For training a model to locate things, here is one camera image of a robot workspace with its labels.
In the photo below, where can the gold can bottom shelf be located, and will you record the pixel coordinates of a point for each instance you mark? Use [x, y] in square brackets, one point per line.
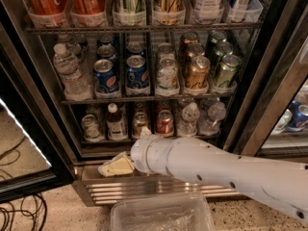
[140, 120]

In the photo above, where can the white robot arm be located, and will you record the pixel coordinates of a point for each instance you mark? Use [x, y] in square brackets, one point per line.
[281, 185]

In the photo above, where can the blue can right fridge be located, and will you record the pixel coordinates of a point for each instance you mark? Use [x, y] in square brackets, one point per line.
[299, 116]

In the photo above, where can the blue pepsi can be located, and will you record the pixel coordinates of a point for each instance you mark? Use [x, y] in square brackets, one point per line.
[137, 76]
[106, 81]

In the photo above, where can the red can bottom shelf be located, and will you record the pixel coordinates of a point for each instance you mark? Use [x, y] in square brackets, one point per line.
[164, 123]

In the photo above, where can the blue pepsi can left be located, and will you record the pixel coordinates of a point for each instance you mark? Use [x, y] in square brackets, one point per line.
[106, 81]

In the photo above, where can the clear water bottle bottom left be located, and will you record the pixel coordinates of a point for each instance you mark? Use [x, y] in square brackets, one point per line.
[187, 124]

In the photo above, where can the green soda can front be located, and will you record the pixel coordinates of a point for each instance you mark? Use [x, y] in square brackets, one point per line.
[225, 74]

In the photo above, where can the gold can shelf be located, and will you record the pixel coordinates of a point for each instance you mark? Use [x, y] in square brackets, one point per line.
[168, 12]
[140, 120]

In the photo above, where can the clear water bottle bottom right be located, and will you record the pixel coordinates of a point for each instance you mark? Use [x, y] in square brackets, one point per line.
[210, 122]

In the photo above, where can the clear water bottle middle shelf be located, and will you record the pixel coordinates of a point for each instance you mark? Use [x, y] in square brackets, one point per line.
[76, 84]

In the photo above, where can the gold soda can front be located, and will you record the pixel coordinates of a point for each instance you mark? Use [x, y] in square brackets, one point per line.
[196, 76]

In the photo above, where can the clear plastic bin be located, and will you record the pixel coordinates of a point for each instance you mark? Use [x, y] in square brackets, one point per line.
[166, 212]

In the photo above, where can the blue pepsi can right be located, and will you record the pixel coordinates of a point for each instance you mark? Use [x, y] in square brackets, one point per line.
[137, 76]

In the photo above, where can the orange can top left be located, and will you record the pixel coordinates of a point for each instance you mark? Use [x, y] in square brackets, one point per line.
[49, 13]

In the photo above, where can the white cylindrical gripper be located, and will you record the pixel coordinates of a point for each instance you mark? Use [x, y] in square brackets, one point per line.
[140, 155]

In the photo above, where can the steel fridge bottom grille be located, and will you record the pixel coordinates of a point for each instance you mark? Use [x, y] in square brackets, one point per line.
[96, 189]

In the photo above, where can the silver can bottom shelf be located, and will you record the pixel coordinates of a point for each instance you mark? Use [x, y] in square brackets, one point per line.
[91, 128]

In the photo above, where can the open fridge glass door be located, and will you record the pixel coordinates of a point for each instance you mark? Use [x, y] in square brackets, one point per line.
[32, 160]

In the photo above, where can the clear water bottle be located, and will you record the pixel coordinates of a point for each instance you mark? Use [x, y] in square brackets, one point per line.
[210, 122]
[187, 124]

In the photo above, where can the orange can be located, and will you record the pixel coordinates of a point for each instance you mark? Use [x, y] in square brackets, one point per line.
[89, 13]
[49, 13]

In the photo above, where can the gold can top shelf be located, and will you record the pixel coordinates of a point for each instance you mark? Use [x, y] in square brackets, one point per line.
[168, 12]

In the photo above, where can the brown tea bottle white cap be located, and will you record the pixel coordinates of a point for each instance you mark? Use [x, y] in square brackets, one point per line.
[116, 124]

